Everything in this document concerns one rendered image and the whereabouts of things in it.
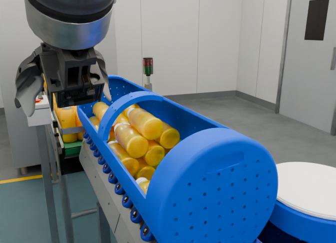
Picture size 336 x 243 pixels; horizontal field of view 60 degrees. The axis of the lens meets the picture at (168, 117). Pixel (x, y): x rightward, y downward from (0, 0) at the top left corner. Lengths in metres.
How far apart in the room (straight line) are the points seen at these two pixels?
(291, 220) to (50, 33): 0.65
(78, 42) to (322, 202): 0.65
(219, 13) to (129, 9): 1.80
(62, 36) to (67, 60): 0.03
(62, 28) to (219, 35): 5.91
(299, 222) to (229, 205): 0.22
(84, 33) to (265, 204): 0.51
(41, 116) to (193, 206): 1.03
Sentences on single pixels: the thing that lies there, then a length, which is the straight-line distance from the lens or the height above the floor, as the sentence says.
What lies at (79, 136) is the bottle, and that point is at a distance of 1.49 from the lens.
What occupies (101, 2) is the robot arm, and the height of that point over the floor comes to 1.45.
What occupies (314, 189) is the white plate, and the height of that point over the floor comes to 1.04.
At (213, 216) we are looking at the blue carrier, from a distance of 0.60.
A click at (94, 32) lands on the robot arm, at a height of 1.42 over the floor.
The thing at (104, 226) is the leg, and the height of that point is 0.52.
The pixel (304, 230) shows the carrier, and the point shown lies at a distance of 0.78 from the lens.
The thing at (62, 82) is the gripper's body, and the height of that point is 1.36.
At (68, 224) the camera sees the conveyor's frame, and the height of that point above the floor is 0.26.
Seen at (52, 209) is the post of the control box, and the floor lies 0.50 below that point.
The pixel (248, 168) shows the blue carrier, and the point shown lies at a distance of 0.59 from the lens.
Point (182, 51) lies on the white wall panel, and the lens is 5.86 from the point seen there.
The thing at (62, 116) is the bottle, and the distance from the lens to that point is 1.45.
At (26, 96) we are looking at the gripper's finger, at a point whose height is 1.33.
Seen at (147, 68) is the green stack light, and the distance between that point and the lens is 1.79.
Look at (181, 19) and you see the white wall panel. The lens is 5.84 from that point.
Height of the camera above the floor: 1.42
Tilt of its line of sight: 17 degrees down
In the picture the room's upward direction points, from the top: straight up
